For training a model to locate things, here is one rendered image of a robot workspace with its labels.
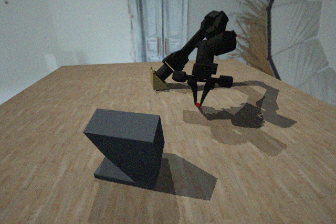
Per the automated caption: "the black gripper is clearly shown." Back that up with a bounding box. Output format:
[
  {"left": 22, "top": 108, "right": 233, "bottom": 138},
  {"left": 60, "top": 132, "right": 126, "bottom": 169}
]
[{"left": 172, "top": 56, "right": 233, "bottom": 106}]

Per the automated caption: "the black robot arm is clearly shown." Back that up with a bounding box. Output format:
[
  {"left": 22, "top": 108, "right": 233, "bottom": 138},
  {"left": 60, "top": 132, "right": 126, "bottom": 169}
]
[{"left": 154, "top": 10, "right": 237, "bottom": 83}]

